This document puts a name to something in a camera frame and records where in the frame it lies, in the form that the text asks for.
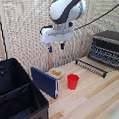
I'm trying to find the blue book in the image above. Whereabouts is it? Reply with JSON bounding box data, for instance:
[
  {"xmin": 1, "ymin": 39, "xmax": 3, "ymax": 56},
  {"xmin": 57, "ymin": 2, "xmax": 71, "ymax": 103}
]
[{"xmin": 30, "ymin": 65, "xmax": 61, "ymax": 101}]

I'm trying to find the white bowl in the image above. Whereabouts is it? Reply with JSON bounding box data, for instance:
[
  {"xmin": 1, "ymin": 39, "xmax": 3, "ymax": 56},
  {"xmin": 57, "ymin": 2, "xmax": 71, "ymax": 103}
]
[{"xmin": 48, "ymin": 66, "xmax": 66, "ymax": 81}]

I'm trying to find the yellow food piece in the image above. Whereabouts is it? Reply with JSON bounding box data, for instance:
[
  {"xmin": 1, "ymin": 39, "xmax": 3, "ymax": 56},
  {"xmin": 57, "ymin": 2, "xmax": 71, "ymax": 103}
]
[{"xmin": 51, "ymin": 69, "xmax": 62, "ymax": 77}]

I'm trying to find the woven folding screen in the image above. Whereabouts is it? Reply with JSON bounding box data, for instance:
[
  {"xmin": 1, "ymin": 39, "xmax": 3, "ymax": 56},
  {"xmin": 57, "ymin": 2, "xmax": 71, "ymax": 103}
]
[{"xmin": 0, "ymin": 0, "xmax": 119, "ymax": 80}]

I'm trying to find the black fabric storage case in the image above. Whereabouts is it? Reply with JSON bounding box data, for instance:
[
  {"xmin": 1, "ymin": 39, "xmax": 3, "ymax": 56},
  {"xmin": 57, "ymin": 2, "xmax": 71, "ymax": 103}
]
[{"xmin": 0, "ymin": 55, "xmax": 51, "ymax": 119}]

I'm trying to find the thin black cord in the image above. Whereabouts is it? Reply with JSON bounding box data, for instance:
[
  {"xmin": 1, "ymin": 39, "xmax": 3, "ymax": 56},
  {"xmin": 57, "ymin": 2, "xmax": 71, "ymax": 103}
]
[{"xmin": 0, "ymin": 0, "xmax": 8, "ymax": 62}]

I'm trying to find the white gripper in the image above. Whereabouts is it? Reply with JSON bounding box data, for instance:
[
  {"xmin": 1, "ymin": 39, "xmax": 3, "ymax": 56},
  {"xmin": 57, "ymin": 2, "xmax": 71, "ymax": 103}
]
[{"xmin": 39, "ymin": 23, "xmax": 76, "ymax": 54}]

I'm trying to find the red cup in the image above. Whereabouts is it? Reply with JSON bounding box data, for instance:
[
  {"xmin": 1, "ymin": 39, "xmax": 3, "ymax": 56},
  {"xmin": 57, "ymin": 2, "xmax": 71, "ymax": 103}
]
[{"xmin": 66, "ymin": 72, "xmax": 81, "ymax": 91}]

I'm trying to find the metal oven tray rack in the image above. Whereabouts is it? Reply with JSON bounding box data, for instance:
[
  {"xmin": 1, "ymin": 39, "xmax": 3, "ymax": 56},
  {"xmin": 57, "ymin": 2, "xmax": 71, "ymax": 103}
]
[{"xmin": 88, "ymin": 41, "xmax": 119, "ymax": 68}]

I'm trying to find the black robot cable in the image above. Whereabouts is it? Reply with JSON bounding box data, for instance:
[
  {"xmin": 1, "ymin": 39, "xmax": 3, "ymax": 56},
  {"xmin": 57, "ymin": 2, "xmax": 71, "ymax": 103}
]
[{"xmin": 72, "ymin": 1, "xmax": 119, "ymax": 32}]

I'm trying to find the black dish rack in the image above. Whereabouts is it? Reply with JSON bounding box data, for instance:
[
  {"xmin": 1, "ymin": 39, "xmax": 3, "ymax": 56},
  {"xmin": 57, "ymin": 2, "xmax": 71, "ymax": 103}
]
[{"xmin": 86, "ymin": 29, "xmax": 119, "ymax": 74}]

